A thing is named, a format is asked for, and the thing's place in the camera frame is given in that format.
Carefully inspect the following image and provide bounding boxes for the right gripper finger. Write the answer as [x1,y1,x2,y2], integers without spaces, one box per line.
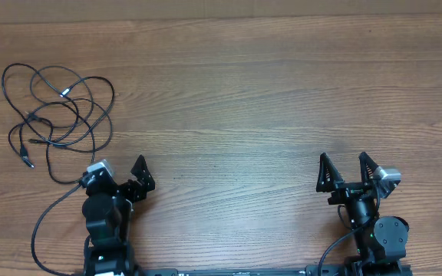
[358,152,378,182]
[316,153,345,192]

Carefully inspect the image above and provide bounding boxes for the black cable one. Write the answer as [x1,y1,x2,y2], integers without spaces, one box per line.
[8,97,97,186]

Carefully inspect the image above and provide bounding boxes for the black cable three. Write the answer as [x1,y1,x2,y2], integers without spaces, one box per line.
[1,63,116,150]

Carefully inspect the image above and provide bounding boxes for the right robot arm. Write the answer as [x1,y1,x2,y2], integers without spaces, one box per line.
[314,152,413,276]

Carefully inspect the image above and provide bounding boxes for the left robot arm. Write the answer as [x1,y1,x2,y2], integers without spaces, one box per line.
[79,155,155,276]

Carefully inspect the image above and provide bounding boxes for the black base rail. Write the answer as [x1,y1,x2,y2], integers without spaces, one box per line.
[71,264,414,276]

